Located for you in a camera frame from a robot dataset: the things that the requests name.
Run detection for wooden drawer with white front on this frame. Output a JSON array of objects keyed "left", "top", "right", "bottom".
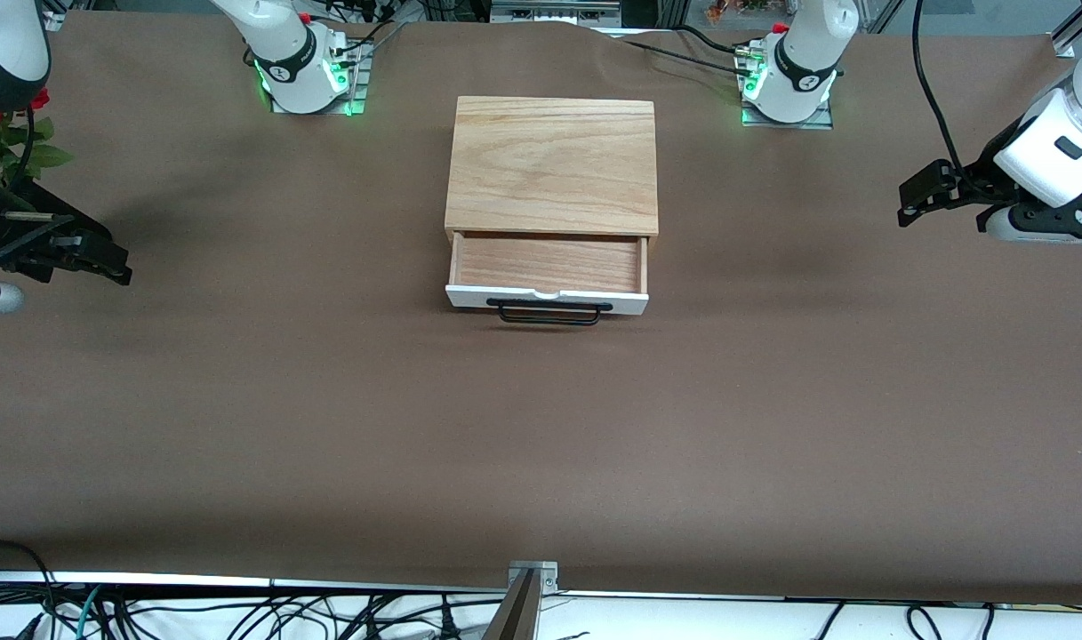
[{"left": 445, "top": 231, "right": 650, "bottom": 326}]

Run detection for black metal drawer handle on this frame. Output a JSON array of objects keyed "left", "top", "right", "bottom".
[{"left": 487, "top": 299, "right": 614, "bottom": 326}]

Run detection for wooden drawer cabinet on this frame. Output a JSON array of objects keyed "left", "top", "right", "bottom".
[{"left": 444, "top": 96, "right": 661, "bottom": 268}]

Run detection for red roses with green leaves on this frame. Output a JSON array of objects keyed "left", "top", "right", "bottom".
[{"left": 0, "top": 87, "right": 75, "bottom": 192}]

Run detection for orange background object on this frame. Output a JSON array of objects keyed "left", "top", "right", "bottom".
[{"left": 705, "top": 0, "right": 773, "bottom": 23}]

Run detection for grey background device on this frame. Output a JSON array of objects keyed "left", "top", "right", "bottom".
[{"left": 490, "top": 0, "right": 623, "bottom": 26}]

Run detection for brown table cover mat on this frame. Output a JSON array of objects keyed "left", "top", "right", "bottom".
[{"left": 0, "top": 11, "right": 1082, "bottom": 605}]

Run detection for aluminium profile bar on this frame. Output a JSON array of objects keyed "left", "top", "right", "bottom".
[{"left": 483, "top": 569, "right": 541, "bottom": 640}]

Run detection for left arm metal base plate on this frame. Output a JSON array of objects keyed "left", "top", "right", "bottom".
[{"left": 741, "top": 98, "right": 835, "bottom": 131}]

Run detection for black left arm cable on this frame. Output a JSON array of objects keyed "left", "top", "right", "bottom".
[{"left": 911, "top": 0, "right": 977, "bottom": 192}]

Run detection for black base power cable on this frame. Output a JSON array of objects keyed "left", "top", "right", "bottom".
[
  {"left": 612, "top": 37, "right": 755, "bottom": 76},
  {"left": 669, "top": 24, "right": 764, "bottom": 59}
]

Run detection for black looped cable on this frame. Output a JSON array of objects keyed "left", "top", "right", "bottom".
[{"left": 0, "top": 539, "right": 57, "bottom": 605}]

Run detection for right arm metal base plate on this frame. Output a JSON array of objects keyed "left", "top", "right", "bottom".
[{"left": 269, "top": 40, "right": 373, "bottom": 116}]

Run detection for aluminium table edge rail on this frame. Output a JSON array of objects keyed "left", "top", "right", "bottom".
[{"left": 0, "top": 572, "right": 510, "bottom": 595}]

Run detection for teal cable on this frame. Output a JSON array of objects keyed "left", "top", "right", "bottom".
[{"left": 71, "top": 587, "right": 106, "bottom": 640}]

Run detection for black base cable bundle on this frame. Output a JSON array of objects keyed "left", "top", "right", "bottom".
[{"left": 341, "top": 18, "right": 408, "bottom": 54}]

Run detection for tangle of black cables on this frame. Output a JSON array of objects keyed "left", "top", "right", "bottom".
[{"left": 0, "top": 582, "right": 506, "bottom": 640}]

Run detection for small metal corner bracket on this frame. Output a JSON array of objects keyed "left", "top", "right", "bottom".
[{"left": 509, "top": 560, "right": 560, "bottom": 595}]

